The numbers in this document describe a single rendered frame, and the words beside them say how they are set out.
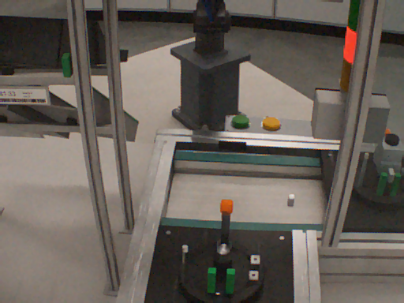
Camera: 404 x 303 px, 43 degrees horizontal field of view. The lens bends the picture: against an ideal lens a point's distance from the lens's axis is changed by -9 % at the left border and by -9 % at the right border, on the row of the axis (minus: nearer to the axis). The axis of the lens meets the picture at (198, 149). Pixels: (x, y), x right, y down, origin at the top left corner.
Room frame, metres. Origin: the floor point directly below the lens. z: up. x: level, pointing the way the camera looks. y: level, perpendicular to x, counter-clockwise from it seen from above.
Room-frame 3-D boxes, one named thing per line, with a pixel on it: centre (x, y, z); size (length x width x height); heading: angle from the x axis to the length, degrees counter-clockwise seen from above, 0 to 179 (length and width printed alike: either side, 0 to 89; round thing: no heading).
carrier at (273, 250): (0.58, -0.04, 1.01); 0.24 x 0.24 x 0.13; 85
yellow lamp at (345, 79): (0.70, -0.24, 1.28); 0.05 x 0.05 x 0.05
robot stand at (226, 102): (1.22, -0.03, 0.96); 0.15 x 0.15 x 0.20; 36
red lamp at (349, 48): (0.70, -0.24, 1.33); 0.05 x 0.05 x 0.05
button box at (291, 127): (1.04, -0.16, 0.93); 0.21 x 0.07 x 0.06; 85
